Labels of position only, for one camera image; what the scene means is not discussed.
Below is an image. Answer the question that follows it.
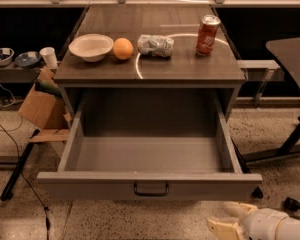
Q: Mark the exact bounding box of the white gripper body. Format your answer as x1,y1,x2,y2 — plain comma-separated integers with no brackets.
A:
242,208,288,240

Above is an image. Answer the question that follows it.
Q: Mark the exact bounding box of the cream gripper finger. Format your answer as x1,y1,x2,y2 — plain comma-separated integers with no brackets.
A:
206,217,245,240
223,202,257,219

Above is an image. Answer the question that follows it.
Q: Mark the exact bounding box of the grey top drawer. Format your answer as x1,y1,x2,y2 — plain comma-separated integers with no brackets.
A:
38,93,262,200

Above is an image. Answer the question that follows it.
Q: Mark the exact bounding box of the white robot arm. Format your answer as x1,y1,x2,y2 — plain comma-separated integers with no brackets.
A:
206,202,300,240

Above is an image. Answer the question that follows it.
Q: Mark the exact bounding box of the grey drawer cabinet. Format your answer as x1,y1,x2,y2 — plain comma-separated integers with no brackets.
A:
54,4,245,114

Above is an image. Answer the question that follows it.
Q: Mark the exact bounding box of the crumpled chip bag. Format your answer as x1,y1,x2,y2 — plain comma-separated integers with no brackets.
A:
137,35,174,58

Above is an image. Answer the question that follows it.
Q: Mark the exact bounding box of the red soda can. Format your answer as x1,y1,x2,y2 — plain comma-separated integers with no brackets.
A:
196,15,221,55

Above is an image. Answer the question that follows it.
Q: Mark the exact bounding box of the orange fruit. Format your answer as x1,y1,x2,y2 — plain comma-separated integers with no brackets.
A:
113,38,134,60

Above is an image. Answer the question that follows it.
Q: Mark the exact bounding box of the cardboard box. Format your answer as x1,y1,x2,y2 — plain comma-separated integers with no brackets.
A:
17,66,71,144

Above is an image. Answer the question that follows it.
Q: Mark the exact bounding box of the white bowl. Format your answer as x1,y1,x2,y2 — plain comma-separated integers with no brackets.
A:
68,34,113,62

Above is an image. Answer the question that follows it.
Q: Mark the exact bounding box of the black table leg left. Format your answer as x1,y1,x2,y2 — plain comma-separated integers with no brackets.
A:
0,142,34,201

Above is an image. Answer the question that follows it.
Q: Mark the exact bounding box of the white paper cup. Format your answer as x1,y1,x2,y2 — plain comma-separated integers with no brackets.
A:
39,47,58,69

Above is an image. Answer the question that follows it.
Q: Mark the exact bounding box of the blue patterned bowl right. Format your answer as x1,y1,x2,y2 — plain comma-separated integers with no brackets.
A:
15,51,41,69

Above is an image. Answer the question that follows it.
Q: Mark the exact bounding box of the blue patterned bowl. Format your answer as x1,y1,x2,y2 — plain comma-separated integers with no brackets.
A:
15,51,41,69
0,48,14,67

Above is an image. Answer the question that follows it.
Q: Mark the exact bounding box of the grey low shelf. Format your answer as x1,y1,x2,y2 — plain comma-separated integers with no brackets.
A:
0,62,56,84

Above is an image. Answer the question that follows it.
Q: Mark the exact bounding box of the blue patterned bowl left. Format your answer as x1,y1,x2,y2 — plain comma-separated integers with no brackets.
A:
0,48,14,67

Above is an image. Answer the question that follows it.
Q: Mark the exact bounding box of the green handled tool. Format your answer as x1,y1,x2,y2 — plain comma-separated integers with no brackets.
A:
35,79,62,98

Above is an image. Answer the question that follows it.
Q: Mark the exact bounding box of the black floor cable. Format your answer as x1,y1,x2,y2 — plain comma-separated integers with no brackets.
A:
0,112,52,240

